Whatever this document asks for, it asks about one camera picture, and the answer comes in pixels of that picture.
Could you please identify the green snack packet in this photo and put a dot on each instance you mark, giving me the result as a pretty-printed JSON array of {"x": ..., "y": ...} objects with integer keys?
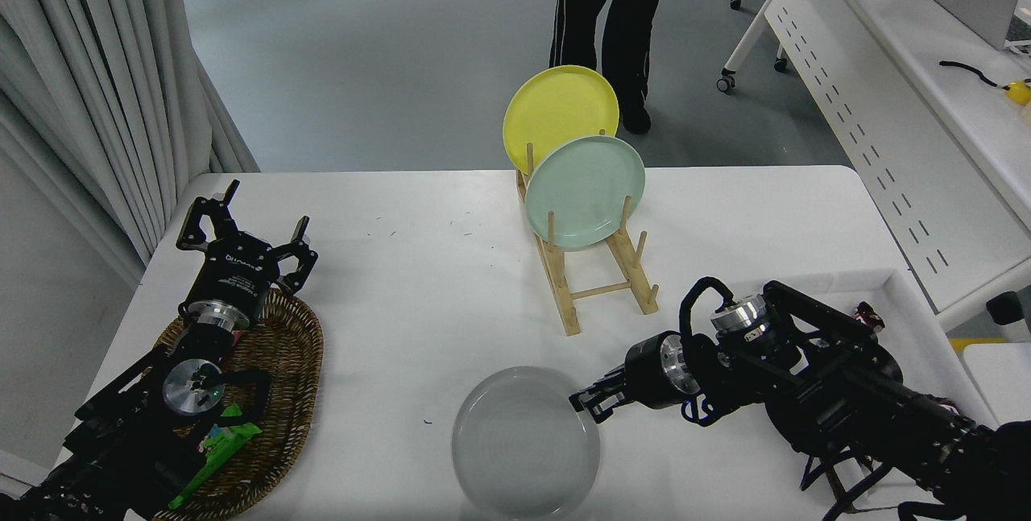
[{"x": 221, "y": 448}]

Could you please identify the mint green plate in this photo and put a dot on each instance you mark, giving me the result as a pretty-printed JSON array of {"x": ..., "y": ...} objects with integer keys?
[{"x": 584, "y": 187}]

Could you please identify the white foam tray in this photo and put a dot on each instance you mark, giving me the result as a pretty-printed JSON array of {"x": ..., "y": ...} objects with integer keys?
[{"x": 922, "y": 316}]

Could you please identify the grey plate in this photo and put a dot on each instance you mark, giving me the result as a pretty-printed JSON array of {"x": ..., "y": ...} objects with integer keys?
[{"x": 523, "y": 444}]

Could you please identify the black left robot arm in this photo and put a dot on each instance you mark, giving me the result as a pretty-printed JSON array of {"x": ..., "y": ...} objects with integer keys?
[{"x": 121, "y": 440}]

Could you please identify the small white side table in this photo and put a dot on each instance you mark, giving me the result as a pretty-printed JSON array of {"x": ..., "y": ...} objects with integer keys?
[{"x": 1003, "y": 372}]

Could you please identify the yellow round object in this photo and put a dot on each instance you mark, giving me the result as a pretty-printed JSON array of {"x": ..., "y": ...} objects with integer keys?
[{"x": 1019, "y": 92}]

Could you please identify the brown wicker basket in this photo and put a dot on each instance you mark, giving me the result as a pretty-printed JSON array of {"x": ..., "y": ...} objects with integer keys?
[{"x": 286, "y": 376}]

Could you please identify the grey curtain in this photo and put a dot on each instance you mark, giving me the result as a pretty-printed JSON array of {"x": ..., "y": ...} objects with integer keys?
[{"x": 97, "y": 86}]

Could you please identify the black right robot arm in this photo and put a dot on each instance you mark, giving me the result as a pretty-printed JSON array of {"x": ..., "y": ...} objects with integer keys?
[{"x": 846, "y": 400}]

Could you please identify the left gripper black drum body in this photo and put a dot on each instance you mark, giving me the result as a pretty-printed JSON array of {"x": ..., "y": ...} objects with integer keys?
[{"x": 235, "y": 275}]

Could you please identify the yellow plate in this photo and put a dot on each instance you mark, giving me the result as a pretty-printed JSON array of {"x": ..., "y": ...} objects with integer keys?
[{"x": 556, "y": 106}]

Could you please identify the black cylinder object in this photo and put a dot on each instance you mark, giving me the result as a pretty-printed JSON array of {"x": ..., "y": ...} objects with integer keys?
[{"x": 1008, "y": 313}]

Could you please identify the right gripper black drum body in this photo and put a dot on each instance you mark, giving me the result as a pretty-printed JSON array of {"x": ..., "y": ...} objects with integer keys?
[{"x": 644, "y": 372}]

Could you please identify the wooden plate rack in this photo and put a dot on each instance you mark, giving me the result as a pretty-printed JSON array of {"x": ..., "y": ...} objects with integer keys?
[{"x": 568, "y": 308}]

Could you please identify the white wheeled desk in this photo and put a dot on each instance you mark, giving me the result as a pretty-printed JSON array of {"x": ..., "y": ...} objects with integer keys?
[{"x": 926, "y": 30}]

